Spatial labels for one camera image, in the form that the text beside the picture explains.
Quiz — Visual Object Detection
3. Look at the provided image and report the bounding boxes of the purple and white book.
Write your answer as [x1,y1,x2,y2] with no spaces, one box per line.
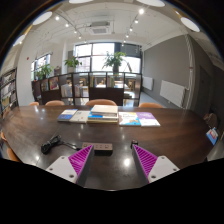
[135,111,162,128]

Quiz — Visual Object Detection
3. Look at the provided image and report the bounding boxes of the thin tan-edged book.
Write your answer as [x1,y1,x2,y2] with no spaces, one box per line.
[86,118,119,126]

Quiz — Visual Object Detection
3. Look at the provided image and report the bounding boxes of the large white thick book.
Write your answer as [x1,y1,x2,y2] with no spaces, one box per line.
[89,104,119,118]

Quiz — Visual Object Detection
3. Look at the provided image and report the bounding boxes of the white cover book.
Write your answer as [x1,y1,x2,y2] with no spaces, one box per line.
[69,109,91,125]

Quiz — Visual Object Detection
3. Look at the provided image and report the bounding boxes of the blue and white book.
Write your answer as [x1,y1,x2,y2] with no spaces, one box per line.
[87,112,119,122]

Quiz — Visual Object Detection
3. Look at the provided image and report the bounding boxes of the orange chairs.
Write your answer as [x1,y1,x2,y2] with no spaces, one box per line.
[0,98,221,163]

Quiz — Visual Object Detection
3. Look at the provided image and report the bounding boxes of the blue cover book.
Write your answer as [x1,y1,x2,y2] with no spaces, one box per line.
[56,108,79,123]

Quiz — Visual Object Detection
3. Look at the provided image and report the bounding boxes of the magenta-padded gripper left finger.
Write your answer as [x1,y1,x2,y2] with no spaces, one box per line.
[45,144,95,185]

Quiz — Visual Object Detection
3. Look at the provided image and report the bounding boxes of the round ceiling panel lights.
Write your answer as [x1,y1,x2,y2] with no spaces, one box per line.
[12,0,202,48]

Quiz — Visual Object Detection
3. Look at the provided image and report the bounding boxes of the small white wall radiator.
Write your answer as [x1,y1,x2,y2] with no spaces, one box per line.
[142,75,154,91]

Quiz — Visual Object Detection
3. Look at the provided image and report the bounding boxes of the black bundled power cable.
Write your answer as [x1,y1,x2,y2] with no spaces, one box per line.
[40,134,83,155]

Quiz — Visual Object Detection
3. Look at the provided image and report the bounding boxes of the tall wall bookshelf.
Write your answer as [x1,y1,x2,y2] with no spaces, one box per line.
[0,67,19,118]

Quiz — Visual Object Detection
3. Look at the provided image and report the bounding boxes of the medium potted plant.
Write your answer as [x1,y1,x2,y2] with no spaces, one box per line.
[63,56,83,74]

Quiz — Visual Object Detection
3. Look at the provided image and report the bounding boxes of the large white wall radiator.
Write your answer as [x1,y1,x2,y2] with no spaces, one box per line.
[159,79,188,108]

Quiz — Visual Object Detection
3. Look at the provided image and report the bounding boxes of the large potted plant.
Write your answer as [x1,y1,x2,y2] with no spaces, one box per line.
[102,50,128,74]

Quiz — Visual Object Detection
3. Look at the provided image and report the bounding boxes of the dark long shelf unit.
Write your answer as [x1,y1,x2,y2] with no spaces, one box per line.
[31,71,143,108]

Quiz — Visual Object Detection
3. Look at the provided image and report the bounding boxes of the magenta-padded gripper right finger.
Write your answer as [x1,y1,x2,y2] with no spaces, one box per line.
[131,143,181,184]

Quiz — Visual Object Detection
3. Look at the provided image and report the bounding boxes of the ceiling spot lights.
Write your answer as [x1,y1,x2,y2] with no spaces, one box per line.
[53,7,146,46]

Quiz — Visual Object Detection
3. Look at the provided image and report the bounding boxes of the ceiling air conditioner unit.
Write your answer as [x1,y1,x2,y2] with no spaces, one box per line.
[88,20,112,36]

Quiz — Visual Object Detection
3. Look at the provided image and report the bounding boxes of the small leafy potted plant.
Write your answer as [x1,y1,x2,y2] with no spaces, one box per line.
[34,64,54,80]

